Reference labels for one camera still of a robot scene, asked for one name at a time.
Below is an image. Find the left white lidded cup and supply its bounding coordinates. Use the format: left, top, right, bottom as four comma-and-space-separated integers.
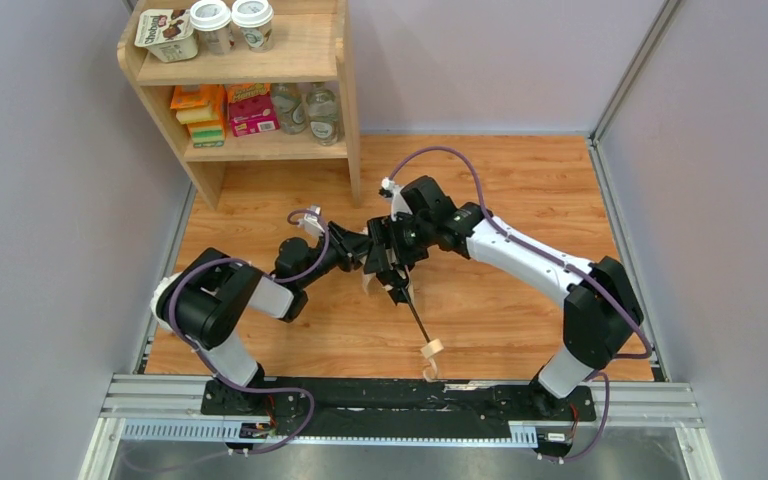
190, 0, 234, 55

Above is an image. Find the pink orange snack box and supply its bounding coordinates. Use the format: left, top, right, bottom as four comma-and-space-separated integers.
225, 83, 280, 137

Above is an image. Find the aluminium frame rail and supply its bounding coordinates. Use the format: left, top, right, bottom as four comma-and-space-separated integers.
80, 374, 721, 479

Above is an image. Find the left clear glass bottle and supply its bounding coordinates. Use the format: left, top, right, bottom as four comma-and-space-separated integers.
270, 83, 307, 135

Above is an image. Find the white lidded cup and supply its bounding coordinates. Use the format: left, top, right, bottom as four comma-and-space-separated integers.
231, 0, 274, 53
190, 0, 234, 55

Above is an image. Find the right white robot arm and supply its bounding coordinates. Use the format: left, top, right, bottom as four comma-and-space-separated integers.
364, 176, 644, 399

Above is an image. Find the purple cable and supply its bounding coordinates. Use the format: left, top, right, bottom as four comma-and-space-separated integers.
167, 209, 332, 456
387, 146, 654, 463

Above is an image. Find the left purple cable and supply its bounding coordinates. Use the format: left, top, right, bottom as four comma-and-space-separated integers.
167, 209, 332, 456

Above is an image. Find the Chobani yogurt tub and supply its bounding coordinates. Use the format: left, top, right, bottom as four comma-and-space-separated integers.
134, 9, 198, 63

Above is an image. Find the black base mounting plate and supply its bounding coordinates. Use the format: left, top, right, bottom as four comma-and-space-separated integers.
200, 377, 599, 440

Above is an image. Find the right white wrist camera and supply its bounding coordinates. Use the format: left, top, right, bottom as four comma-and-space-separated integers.
379, 177, 412, 221

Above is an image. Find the right white lidded cup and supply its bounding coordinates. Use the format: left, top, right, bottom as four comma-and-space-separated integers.
231, 0, 274, 53

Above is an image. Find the beige folding umbrella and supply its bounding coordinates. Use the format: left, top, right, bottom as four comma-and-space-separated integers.
362, 246, 444, 383

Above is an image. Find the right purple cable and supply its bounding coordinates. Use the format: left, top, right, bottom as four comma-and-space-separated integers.
387, 146, 654, 463

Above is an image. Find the orange sponge pack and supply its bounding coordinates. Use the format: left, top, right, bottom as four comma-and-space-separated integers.
170, 84, 226, 148

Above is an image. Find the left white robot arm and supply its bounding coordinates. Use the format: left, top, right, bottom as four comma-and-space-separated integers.
149, 222, 372, 389

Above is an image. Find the clear glass bottle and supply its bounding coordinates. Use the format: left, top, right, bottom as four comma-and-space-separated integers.
270, 83, 307, 135
306, 82, 340, 146

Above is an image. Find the right clear glass bottle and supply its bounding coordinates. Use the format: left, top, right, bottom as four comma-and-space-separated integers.
306, 82, 340, 146

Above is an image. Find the white crumpled plastic bag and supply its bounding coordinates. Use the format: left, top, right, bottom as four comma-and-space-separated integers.
149, 272, 181, 331

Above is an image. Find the wooden shelf unit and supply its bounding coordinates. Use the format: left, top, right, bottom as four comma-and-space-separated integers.
117, 1, 361, 208

